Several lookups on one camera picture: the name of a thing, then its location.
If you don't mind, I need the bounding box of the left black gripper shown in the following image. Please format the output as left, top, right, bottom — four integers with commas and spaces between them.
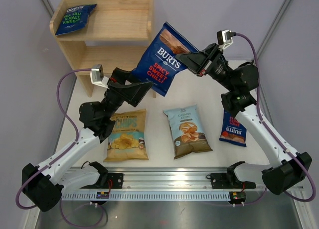
102, 68, 153, 120

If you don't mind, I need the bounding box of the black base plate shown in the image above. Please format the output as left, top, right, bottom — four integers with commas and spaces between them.
206, 173, 256, 189
82, 173, 124, 189

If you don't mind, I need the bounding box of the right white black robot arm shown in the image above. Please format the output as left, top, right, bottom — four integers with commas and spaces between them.
175, 43, 312, 195

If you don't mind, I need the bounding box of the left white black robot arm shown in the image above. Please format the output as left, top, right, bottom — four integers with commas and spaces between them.
15, 64, 153, 212

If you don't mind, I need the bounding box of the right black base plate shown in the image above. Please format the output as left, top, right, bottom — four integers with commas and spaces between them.
206, 173, 256, 189

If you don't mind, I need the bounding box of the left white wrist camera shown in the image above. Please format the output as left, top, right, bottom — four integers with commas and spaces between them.
90, 64, 109, 89

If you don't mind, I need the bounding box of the light blue cassava chips bag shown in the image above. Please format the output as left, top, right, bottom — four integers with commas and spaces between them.
163, 105, 212, 159

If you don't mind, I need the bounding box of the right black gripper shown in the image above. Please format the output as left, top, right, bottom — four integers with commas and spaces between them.
176, 44, 237, 92

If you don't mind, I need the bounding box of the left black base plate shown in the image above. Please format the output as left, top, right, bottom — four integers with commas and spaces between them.
82, 173, 124, 189

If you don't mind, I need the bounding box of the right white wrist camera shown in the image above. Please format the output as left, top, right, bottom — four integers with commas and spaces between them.
216, 29, 236, 50

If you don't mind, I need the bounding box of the blue spicy sweet chilli bag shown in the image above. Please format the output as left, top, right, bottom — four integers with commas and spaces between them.
131, 22, 198, 97

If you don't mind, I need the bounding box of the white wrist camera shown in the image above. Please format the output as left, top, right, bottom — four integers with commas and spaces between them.
216, 29, 236, 50
90, 64, 109, 89

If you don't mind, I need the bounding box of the aluminium mounting rail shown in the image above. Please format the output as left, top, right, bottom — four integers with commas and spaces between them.
62, 167, 304, 190

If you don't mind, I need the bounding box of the blue sea salt vinegar bag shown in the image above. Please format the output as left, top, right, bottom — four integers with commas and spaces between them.
55, 4, 97, 36

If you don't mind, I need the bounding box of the yellow kettle cooked chips bag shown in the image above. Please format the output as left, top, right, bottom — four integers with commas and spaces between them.
104, 109, 149, 162

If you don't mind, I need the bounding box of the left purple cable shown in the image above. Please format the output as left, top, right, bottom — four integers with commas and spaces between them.
15, 68, 112, 227

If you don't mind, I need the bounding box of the white slotted cable duct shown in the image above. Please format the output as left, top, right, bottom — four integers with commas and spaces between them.
62, 191, 230, 202

